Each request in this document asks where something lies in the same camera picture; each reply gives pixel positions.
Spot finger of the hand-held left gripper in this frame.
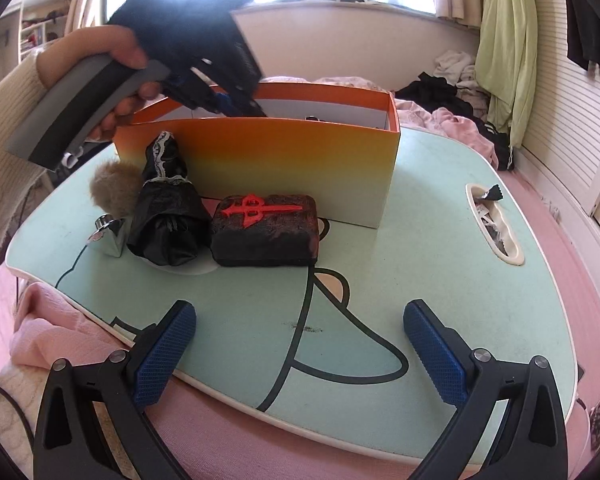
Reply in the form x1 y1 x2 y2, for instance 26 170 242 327
187 57 269 118
161 76 243 117

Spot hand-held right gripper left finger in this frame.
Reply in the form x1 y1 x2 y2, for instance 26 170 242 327
32 300 198 480

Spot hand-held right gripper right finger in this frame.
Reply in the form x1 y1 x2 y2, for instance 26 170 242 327
402 299 568 480

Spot orange gradient cardboard box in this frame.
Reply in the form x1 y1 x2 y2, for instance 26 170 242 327
112 81 402 231

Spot brown fur pompom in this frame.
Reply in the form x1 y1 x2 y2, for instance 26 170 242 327
89 162 143 219

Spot black block with red symbol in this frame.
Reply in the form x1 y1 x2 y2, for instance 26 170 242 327
210 192 321 267

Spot person's left forearm cream sleeve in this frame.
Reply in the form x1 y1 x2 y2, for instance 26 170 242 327
0 50 53 306

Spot light green cartoon desktop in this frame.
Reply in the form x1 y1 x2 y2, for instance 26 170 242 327
5 122 583 433

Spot person's left hand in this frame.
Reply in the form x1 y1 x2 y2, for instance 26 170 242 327
36 25 162 143

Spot shiny silver metal charm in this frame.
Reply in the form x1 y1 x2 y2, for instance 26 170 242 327
87 214 131 259

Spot pile of wrappers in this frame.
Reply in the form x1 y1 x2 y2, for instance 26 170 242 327
475 200 513 256

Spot white quilted blanket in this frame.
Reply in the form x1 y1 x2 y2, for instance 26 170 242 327
0 360 43 461

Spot black clothes pile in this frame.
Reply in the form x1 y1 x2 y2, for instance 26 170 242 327
395 72 516 171

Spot pink rumpled comforter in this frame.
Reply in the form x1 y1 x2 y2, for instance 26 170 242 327
312 76 500 167

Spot white clothes pile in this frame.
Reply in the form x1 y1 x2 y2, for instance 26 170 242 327
432 50 481 95

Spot white louvered closet doors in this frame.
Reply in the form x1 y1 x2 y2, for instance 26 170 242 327
520 0 600 241

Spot light green hanging garment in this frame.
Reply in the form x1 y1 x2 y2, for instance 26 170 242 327
475 0 539 150

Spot white wall shelf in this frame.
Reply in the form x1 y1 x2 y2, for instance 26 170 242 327
17 0 72 67

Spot black cable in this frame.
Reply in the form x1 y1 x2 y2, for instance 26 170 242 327
0 377 35 453

